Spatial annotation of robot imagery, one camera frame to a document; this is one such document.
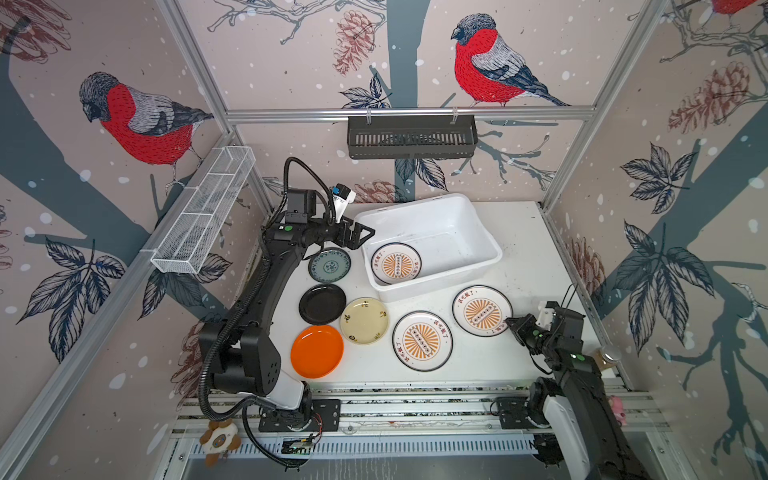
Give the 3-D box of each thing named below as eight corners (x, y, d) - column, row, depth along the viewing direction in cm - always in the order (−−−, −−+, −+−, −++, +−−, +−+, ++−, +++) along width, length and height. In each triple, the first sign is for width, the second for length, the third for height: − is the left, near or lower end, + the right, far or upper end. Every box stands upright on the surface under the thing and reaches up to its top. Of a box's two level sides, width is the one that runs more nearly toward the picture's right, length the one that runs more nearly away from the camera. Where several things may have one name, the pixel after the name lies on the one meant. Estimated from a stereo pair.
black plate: (297, 324, 91) (295, 321, 89) (305, 288, 99) (303, 284, 97) (343, 324, 91) (342, 321, 89) (347, 288, 99) (346, 284, 97)
